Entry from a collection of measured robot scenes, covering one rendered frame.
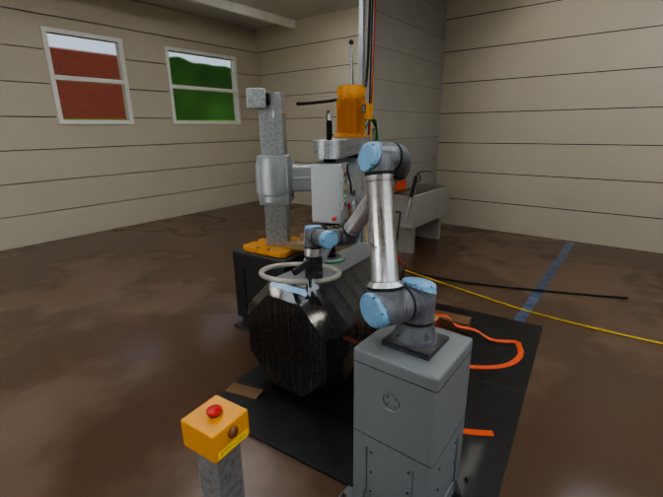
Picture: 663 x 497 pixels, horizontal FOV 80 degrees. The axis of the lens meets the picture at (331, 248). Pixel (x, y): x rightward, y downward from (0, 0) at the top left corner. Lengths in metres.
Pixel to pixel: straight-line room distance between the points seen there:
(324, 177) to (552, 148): 5.05
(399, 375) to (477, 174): 6.12
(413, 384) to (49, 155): 7.23
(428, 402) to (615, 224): 5.92
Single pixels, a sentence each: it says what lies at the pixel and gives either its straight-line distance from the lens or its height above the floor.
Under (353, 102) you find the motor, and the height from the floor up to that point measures 1.97.
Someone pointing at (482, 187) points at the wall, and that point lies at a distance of 7.56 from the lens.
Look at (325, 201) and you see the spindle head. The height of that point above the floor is 1.28.
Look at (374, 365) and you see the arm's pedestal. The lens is 1.77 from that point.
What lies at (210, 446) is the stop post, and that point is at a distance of 1.09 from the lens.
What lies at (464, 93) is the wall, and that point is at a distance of 7.66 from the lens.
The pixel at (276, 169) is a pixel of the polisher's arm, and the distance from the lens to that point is 3.34.
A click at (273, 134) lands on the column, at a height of 1.73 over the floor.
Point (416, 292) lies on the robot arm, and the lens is 1.69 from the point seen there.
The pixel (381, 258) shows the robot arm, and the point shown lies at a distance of 1.58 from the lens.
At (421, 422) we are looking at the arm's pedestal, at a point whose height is 0.63.
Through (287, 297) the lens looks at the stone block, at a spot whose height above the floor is 0.76.
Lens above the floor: 1.77
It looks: 17 degrees down
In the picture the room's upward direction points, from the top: 1 degrees counter-clockwise
